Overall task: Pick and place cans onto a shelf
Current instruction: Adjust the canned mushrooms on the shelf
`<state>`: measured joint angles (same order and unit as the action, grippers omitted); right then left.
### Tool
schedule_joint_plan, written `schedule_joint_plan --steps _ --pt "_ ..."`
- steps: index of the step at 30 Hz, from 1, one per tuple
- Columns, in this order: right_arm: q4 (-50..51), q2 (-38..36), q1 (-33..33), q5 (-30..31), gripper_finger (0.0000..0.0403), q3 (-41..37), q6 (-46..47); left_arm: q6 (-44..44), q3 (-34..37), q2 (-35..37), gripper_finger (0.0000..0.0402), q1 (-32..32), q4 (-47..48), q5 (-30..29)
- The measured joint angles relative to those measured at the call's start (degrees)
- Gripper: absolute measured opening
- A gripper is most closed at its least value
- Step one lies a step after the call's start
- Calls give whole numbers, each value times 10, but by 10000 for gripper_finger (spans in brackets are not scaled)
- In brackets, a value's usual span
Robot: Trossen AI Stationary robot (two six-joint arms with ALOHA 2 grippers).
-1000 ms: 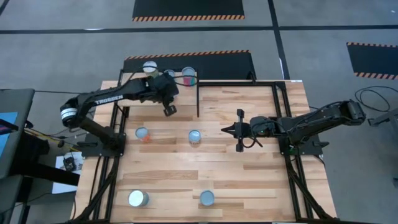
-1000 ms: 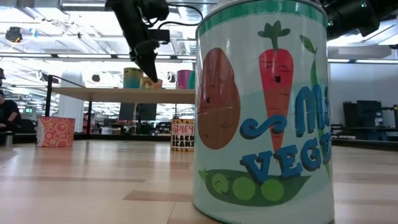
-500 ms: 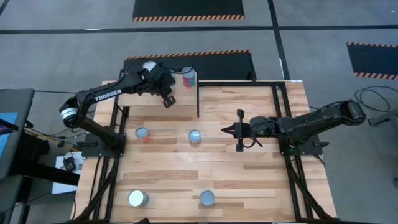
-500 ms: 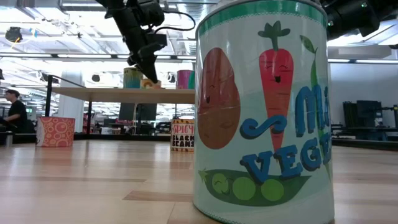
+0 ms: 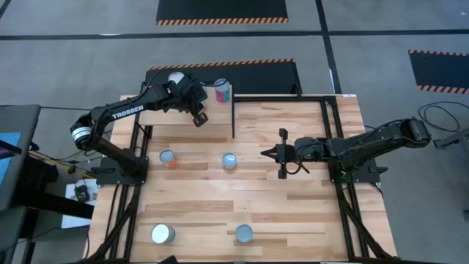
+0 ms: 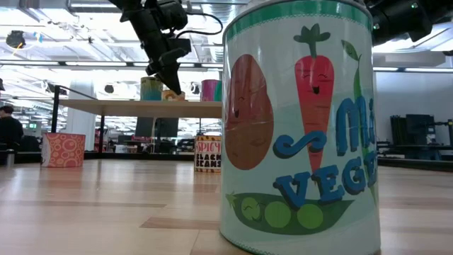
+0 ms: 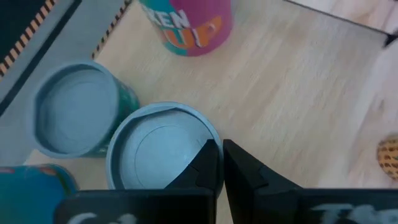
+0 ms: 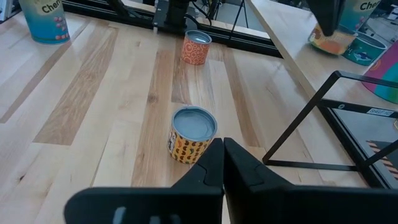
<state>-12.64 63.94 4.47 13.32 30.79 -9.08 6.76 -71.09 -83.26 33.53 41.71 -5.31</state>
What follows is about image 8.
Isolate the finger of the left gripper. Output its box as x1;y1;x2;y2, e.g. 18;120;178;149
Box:
306;0;346;37

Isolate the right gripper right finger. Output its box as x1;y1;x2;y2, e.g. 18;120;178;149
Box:
223;137;398;224

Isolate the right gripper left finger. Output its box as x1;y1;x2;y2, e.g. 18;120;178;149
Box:
63;138;225;224

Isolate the short orange can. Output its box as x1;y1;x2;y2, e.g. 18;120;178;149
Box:
307;23;357;56

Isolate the tall blue Cherries can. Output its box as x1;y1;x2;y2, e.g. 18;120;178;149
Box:
18;0;71;45
337;0;382;35

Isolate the short teal shark can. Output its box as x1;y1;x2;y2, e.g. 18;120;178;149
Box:
341;30;388;67

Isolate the yellow bean-print can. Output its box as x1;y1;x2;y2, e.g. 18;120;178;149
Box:
167;105;218;165

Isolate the tall pink teal can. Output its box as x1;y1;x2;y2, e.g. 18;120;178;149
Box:
362;40;398;105

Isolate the orange circle-print can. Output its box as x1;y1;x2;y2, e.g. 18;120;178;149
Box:
180;29;213;66

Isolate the black mat with hazard stripes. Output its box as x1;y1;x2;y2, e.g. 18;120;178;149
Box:
366;139;398;182

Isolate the wooden shelf with black frame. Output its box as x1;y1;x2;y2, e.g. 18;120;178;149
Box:
245;0;398;172

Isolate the black metal rig frame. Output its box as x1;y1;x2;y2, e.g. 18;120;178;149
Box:
62;0;398;190

